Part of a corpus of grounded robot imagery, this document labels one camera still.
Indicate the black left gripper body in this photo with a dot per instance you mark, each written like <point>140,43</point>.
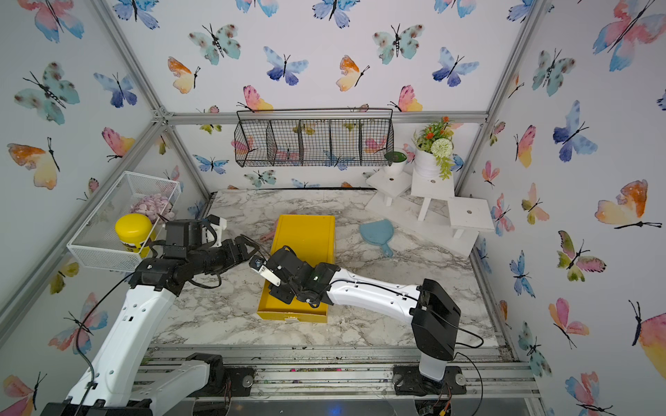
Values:
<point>218,258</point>

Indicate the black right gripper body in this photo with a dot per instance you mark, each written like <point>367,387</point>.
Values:
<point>284,293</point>

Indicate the yellow plastic drawer box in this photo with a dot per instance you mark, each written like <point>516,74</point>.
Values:
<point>313,239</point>

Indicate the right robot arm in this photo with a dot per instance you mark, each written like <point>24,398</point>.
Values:
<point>430,312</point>

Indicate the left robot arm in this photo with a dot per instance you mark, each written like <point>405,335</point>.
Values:
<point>106,387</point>

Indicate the pink flower bunch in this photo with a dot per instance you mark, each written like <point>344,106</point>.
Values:
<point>154,207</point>

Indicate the blue plastic dustpan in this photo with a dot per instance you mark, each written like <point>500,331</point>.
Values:
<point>378,234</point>

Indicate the yellow lidded jar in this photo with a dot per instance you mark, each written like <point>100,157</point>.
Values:
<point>134,232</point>

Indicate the white stepped plant stand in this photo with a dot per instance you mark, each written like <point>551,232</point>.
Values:
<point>429,208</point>

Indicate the small white pot green plant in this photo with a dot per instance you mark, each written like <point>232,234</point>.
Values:
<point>397,161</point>

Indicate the white pot with flowers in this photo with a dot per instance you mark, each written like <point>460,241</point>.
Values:
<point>435,149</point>

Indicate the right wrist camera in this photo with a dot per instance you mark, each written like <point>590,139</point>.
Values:
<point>258,263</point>

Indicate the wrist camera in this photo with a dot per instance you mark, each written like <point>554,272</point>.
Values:
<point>258,263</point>
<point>195,233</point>

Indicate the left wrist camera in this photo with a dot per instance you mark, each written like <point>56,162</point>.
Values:
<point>195,233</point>

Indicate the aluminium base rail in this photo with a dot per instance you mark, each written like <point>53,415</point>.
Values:
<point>299,372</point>

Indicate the white wire mesh basket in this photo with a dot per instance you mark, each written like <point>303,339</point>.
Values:
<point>96,245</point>

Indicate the black wire wall basket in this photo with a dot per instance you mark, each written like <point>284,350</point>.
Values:
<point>340,138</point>

